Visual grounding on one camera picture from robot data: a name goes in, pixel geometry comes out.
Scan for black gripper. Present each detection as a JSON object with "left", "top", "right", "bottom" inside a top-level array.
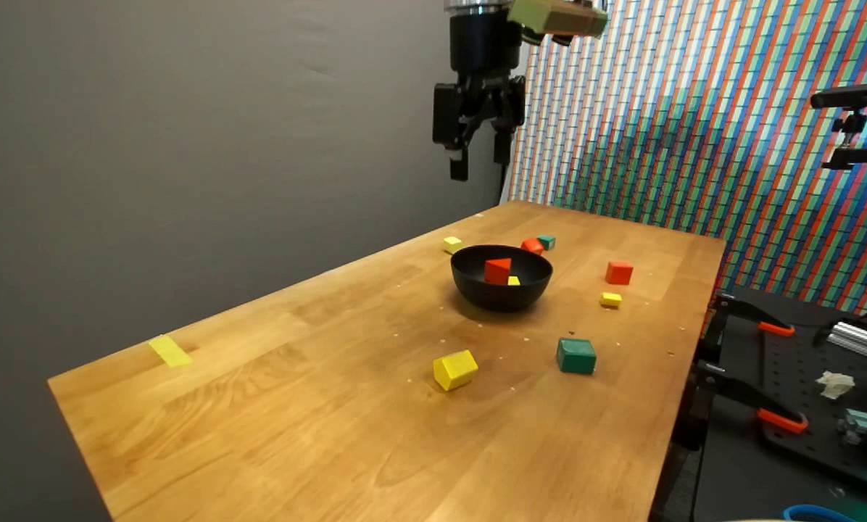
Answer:
[{"left": 433, "top": 10, "right": 527, "bottom": 182}]

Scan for red triangular wooden prism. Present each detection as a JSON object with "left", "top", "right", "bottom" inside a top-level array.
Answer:
[{"left": 481, "top": 256, "right": 515, "bottom": 289}]

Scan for large yellow wooden block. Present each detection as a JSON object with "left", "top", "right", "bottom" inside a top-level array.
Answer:
[{"left": 430, "top": 347, "right": 481, "bottom": 394}]

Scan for black bowl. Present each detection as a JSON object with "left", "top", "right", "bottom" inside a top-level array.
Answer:
[{"left": 450, "top": 240, "right": 558, "bottom": 317}]

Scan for colourful patterned panel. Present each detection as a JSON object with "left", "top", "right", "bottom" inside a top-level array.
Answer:
[{"left": 500, "top": 0, "right": 867, "bottom": 317}]

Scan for grey fabric backdrop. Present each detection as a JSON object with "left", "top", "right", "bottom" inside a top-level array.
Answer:
[{"left": 0, "top": 0, "right": 515, "bottom": 522}]

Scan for black orange bar clamp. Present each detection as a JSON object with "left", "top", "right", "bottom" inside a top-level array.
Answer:
[
  {"left": 694, "top": 356, "right": 813, "bottom": 442},
  {"left": 714, "top": 289, "right": 800, "bottom": 343}
]

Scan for black pegboard table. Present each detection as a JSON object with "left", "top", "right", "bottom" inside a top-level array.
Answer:
[{"left": 659, "top": 285, "right": 867, "bottom": 522}]

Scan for white bar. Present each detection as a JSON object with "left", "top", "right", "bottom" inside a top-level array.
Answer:
[{"left": 823, "top": 318, "right": 867, "bottom": 360}]

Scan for white crumpled object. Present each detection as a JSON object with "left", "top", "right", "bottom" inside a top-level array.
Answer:
[{"left": 816, "top": 368, "right": 858, "bottom": 404}]

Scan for tan wrist camera box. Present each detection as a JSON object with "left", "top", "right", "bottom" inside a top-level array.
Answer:
[{"left": 505, "top": 0, "right": 613, "bottom": 47}]

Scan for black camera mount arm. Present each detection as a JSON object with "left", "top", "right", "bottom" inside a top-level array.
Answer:
[{"left": 807, "top": 82, "right": 867, "bottom": 175}]

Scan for blue handled scissors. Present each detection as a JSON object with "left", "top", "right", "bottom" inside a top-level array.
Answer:
[{"left": 776, "top": 503, "right": 848, "bottom": 522}]

